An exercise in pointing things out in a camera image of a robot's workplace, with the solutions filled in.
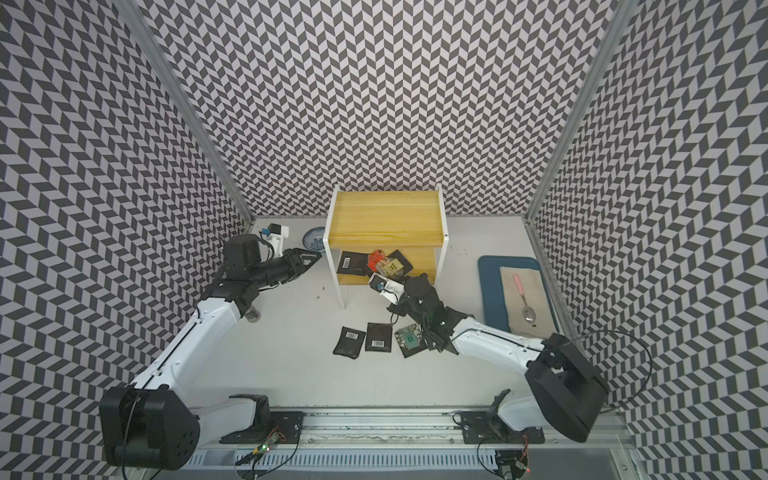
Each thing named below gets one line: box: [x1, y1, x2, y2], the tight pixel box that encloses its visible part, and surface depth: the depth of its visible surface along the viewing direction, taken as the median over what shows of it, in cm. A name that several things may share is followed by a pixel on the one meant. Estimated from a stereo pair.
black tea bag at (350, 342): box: [333, 326, 366, 359], surface depth 88 cm
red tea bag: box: [367, 249, 385, 272], surface depth 88 cm
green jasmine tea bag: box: [394, 324, 428, 358], surface depth 89 cm
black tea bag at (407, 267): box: [386, 249, 413, 280], surface depth 87 cm
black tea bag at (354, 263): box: [336, 251, 373, 277], surface depth 86 cm
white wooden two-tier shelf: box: [323, 184, 449, 309], surface depth 76 cm
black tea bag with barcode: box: [365, 322, 393, 353], surface depth 91 cm
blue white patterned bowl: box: [302, 226, 325, 252], surface depth 110 cm
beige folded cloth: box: [500, 267, 558, 340], surface depth 96 cm
